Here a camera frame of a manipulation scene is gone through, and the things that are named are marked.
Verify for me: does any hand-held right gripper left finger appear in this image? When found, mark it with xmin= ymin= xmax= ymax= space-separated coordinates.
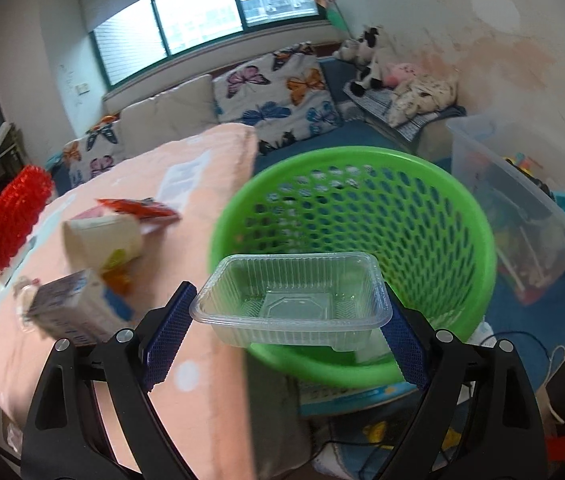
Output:
xmin=21 ymin=282 xmax=197 ymax=480

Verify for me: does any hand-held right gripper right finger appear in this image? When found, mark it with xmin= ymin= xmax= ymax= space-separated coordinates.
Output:
xmin=377 ymin=284 xmax=548 ymax=480

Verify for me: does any clear rectangular plastic tray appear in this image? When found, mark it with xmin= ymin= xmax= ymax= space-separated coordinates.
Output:
xmin=190 ymin=251 xmax=393 ymax=352

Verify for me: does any green plastic mesh basket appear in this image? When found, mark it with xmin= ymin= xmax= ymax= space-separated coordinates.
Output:
xmin=211 ymin=146 xmax=498 ymax=389

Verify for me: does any red snack packet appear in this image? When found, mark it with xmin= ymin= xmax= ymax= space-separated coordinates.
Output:
xmin=95 ymin=197 xmax=181 ymax=235

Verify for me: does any red foam fruit net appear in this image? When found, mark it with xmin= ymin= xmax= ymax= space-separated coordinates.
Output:
xmin=0 ymin=164 xmax=56 ymax=277

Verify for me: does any orange wrapper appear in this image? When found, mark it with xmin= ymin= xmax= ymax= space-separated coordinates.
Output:
xmin=100 ymin=266 xmax=134 ymax=295

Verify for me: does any blue and white milk carton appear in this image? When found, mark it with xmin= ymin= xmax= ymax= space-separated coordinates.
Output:
xmin=26 ymin=269 xmax=136 ymax=348

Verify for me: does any white paper cup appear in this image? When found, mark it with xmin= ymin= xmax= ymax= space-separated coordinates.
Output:
xmin=62 ymin=212 xmax=144 ymax=275

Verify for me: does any peach printed blanket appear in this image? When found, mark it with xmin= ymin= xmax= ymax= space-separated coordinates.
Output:
xmin=0 ymin=122 xmax=313 ymax=480

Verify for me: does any clear plastic storage box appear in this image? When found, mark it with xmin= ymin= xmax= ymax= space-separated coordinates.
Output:
xmin=445 ymin=114 xmax=565 ymax=306

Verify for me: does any small butterfly print pillow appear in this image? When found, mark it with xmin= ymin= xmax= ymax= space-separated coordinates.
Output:
xmin=61 ymin=119 xmax=126 ymax=191

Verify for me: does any beige cushion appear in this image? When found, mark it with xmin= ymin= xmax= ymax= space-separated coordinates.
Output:
xmin=104 ymin=74 xmax=219 ymax=158

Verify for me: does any cream patterned garment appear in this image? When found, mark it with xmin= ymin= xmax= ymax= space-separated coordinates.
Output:
xmin=387 ymin=71 xmax=460 ymax=128

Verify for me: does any large butterfly print pillow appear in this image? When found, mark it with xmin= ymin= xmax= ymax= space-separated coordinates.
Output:
xmin=212 ymin=41 xmax=345 ymax=155

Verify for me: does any pink plush toy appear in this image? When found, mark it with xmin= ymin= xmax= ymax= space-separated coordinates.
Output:
xmin=385 ymin=62 xmax=425 ymax=90

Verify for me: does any black and white plush cow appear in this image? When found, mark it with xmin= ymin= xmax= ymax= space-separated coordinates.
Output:
xmin=349 ymin=25 xmax=385 ymax=97

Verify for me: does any grey and white plush toy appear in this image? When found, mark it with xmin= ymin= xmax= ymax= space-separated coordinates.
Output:
xmin=332 ymin=37 xmax=360 ymax=62

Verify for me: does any green framed window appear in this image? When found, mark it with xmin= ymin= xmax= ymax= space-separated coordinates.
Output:
xmin=77 ymin=0 xmax=320 ymax=88

